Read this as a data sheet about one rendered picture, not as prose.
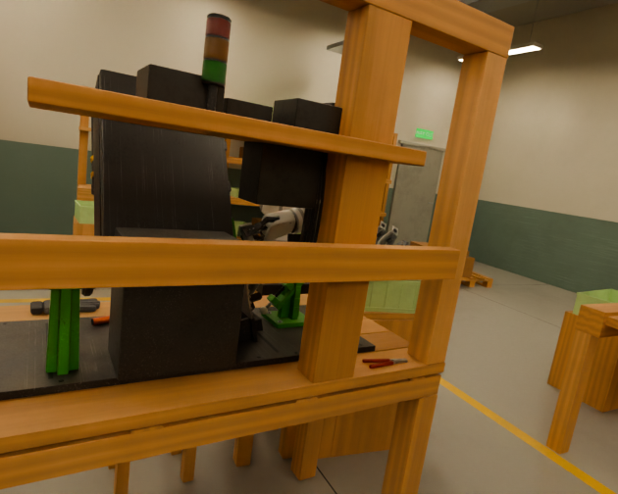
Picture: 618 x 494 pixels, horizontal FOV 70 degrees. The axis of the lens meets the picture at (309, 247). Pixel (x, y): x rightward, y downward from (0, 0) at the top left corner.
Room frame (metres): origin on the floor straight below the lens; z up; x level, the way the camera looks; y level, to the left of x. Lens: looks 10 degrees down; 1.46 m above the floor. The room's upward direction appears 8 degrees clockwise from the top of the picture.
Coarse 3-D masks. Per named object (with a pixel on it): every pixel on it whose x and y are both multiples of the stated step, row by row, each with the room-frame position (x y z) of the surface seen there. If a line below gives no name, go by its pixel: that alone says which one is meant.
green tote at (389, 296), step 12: (372, 288) 2.13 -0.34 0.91; (384, 288) 2.15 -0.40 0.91; (396, 288) 2.17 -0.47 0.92; (408, 288) 2.19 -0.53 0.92; (372, 300) 2.14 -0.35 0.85; (384, 300) 2.15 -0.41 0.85; (396, 300) 2.17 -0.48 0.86; (408, 300) 2.19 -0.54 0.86; (384, 312) 2.16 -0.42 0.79; (396, 312) 2.18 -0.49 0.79; (408, 312) 2.19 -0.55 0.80
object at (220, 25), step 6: (210, 18) 0.96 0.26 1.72; (216, 18) 0.96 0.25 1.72; (222, 18) 0.96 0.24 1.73; (228, 18) 0.97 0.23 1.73; (210, 24) 0.96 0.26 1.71; (216, 24) 0.96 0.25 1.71; (222, 24) 0.96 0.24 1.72; (228, 24) 0.97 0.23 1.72; (210, 30) 0.96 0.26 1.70; (216, 30) 0.96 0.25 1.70; (222, 30) 0.96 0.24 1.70; (228, 30) 0.97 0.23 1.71; (216, 36) 0.96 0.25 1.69; (222, 36) 0.96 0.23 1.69; (228, 36) 0.97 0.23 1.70
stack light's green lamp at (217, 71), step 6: (204, 60) 0.97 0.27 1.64; (210, 60) 0.96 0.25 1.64; (204, 66) 0.96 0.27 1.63; (210, 66) 0.96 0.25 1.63; (216, 66) 0.96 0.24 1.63; (222, 66) 0.97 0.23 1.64; (204, 72) 0.96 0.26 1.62; (210, 72) 0.96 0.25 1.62; (216, 72) 0.96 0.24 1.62; (222, 72) 0.97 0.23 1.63; (204, 78) 0.96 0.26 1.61; (210, 78) 0.96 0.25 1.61; (216, 78) 0.96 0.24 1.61; (222, 78) 0.97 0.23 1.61; (216, 84) 0.98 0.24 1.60; (222, 84) 0.97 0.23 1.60
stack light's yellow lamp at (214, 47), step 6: (210, 36) 0.96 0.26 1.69; (204, 42) 0.98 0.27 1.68; (210, 42) 0.96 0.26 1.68; (216, 42) 0.96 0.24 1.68; (222, 42) 0.96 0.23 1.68; (228, 42) 0.98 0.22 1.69; (204, 48) 0.97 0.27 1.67; (210, 48) 0.96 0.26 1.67; (216, 48) 0.96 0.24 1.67; (222, 48) 0.96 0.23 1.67; (228, 48) 0.98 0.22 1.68; (204, 54) 0.97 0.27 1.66; (210, 54) 0.96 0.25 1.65; (216, 54) 0.96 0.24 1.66; (222, 54) 0.96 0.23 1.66; (228, 54) 0.98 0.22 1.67; (216, 60) 0.96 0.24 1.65; (222, 60) 0.97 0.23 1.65
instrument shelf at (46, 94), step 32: (32, 96) 0.74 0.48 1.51; (64, 96) 0.76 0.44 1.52; (96, 96) 0.79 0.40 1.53; (128, 96) 0.81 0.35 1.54; (192, 128) 0.89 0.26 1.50; (224, 128) 0.91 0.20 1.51; (256, 128) 0.95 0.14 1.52; (288, 128) 0.99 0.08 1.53; (384, 160) 1.16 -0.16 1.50; (416, 160) 1.20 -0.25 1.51
